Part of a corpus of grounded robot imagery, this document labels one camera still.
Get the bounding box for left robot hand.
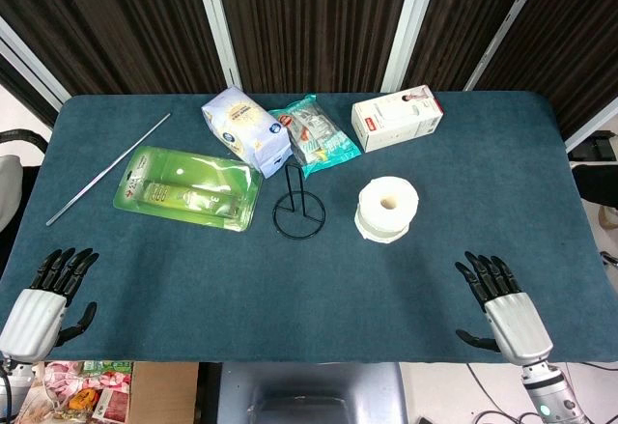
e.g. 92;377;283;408
0;247;99;363

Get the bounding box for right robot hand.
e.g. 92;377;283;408
454;250;554;366

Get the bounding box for white paper towel roll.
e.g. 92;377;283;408
354;176;420;244

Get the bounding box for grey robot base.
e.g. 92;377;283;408
217;361;407;424

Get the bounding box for colourful snack packages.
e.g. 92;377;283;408
18;359;134;424

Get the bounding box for brown cardboard box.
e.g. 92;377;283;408
126;361;200;424

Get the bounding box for silver metal rod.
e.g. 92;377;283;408
45;113;172;227

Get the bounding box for green blister pack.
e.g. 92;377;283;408
112;145;265;233

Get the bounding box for dark teal table mat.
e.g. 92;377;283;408
0;90;618;363

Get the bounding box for white red cardboard box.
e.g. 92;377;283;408
351;84;445;154

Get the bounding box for pale blue tissue pack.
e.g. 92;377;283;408
200;85;294;180

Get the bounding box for black floor cables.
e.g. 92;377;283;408
417;362;542;424

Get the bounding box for black metal wire holder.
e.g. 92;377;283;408
271;163;326;240

